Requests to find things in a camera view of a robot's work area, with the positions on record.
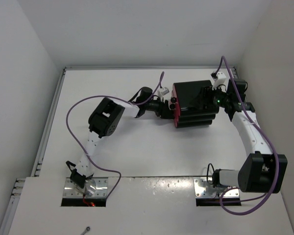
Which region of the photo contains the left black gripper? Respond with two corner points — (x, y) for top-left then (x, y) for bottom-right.
(144, 96), (174, 119)

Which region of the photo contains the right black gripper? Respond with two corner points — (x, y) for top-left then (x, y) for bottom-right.
(190, 84), (230, 110)

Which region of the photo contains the black drawer cabinet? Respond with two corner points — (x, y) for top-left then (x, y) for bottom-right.
(171, 80), (219, 128)

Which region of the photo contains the pink drawer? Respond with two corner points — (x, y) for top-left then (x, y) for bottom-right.
(170, 87), (178, 104)
(170, 102), (180, 119)
(174, 116), (179, 128)

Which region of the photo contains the pink top drawer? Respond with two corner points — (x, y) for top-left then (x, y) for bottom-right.
(170, 87), (178, 104)

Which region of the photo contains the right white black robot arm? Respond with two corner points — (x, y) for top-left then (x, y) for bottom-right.
(194, 79), (288, 193)

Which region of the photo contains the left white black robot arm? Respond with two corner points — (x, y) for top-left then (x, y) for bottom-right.
(66, 87), (174, 189)

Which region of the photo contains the white front platform board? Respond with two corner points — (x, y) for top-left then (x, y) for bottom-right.
(9, 176), (293, 235)

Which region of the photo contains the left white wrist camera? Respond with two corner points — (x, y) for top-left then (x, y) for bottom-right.
(157, 87), (170, 97)

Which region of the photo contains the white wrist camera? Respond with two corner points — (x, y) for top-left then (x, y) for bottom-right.
(211, 71), (227, 90)
(157, 87), (170, 97)

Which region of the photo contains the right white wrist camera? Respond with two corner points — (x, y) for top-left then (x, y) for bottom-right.
(211, 71), (227, 90)

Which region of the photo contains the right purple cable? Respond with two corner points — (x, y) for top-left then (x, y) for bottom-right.
(219, 56), (280, 216)

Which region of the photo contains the purple cable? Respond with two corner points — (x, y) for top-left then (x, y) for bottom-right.
(66, 71), (165, 196)
(219, 56), (280, 216)

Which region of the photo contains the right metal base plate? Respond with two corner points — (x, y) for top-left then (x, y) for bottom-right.
(194, 177), (240, 199)

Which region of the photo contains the metal base plate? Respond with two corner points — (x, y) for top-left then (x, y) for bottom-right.
(63, 178), (108, 199)
(194, 177), (240, 199)

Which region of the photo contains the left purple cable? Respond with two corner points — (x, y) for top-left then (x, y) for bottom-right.
(66, 71), (165, 196)

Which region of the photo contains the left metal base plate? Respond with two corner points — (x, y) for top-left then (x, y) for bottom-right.
(63, 178), (108, 199)

